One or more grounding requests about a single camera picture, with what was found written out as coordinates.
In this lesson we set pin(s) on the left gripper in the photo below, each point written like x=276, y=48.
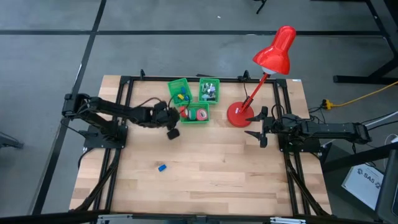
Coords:
x=163, y=116

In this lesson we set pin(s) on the black stand leg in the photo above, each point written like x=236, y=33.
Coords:
x=260, y=7

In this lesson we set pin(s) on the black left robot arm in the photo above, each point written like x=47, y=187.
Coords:
x=112, y=109

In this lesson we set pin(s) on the red desk lamp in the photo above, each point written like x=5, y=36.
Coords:
x=275, y=56

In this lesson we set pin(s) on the grey-green staple remover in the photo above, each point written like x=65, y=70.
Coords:
x=209, y=85
x=204, y=87

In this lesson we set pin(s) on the green tape roll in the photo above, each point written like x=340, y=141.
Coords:
x=192, y=115

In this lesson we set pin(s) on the silver bracket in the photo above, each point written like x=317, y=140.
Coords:
x=287, y=221
x=112, y=219

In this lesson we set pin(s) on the black table leg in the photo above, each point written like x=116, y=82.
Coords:
x=357, y=158

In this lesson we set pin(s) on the grey metal foot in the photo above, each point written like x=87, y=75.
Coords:
x=9, y=143

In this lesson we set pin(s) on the green plastic basket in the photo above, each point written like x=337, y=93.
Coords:
x=174, y=85
x=214, y=81
x=205, y=121

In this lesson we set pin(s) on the black staple remover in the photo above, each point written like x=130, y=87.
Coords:
x=212, y=96

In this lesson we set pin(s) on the yellow power plug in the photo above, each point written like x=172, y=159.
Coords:
x=326, y=104

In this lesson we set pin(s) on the white metal bar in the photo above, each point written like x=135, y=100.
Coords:
x=379, y=119

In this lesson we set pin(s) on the light blue staple remover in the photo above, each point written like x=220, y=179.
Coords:
x=205, y=97

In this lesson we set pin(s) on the pink tape roll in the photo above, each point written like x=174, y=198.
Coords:
x=198, y=113

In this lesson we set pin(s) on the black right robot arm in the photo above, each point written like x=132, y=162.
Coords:
x=329, y=127

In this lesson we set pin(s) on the black screen panel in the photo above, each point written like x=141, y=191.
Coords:
x=388, y=193

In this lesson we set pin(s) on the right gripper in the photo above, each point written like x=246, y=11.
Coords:
x=273, y=127

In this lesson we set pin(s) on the red tape roll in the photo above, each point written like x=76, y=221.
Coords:
x=184, y=113

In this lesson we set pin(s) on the white cardboard box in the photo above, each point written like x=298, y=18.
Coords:
x=363, y=186

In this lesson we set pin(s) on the black desk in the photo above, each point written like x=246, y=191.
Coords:
x=367, y=79

